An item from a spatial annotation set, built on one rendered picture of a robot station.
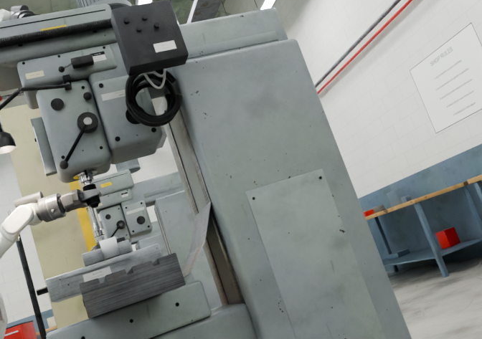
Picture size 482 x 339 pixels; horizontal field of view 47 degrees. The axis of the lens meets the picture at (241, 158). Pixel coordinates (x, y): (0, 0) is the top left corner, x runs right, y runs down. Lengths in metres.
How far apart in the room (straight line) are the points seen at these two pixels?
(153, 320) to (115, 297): 0.52
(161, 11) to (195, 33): 0.31
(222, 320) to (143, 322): 0.26
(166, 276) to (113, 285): 0.12
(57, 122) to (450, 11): 5.11
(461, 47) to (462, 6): 0.43
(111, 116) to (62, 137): 0.18
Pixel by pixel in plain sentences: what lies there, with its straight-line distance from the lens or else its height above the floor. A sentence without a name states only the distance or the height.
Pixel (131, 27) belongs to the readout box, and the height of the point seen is 1.65.
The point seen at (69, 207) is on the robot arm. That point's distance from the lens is 2.01.
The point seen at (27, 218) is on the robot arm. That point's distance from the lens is 2.03.
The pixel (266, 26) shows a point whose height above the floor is 1.68.
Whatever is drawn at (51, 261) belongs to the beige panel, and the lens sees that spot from 3.73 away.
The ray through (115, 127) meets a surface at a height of 1.41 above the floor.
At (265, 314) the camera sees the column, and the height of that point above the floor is 0.65.
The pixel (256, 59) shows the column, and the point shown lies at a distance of 2.04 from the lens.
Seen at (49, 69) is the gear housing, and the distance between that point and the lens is 2.05.
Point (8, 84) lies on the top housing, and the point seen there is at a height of 1.73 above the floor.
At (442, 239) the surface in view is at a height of 0.34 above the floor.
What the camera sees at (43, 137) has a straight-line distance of 2.07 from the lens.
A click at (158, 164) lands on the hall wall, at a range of 11.44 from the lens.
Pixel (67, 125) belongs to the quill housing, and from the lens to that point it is 1.99.
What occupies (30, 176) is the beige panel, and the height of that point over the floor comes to 1.80.
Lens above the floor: 0.83
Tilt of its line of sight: 10 degrees up
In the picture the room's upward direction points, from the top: 19 degrees counter-clockwise
